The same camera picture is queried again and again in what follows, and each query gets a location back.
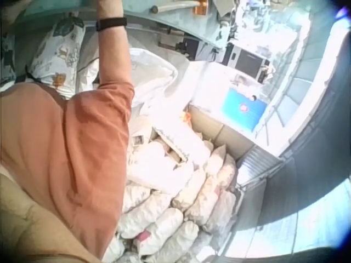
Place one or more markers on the black wrist band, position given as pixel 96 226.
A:
pixel 110 23

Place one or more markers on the large white plastic bag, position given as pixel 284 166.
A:
pixel 153 79

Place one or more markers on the person's legs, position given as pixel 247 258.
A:
pixel 59 54

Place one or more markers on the person's right hand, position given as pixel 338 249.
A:
pixel 107 9

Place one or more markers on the grey box appliance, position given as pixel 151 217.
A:
pixel 246 60

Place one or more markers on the blue box with red mark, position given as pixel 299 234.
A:
pixel 242 109

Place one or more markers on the brown cardboard carton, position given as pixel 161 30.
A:
pixel 216 128

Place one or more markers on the heap of white filled sacks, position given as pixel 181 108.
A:
pixel 175 202

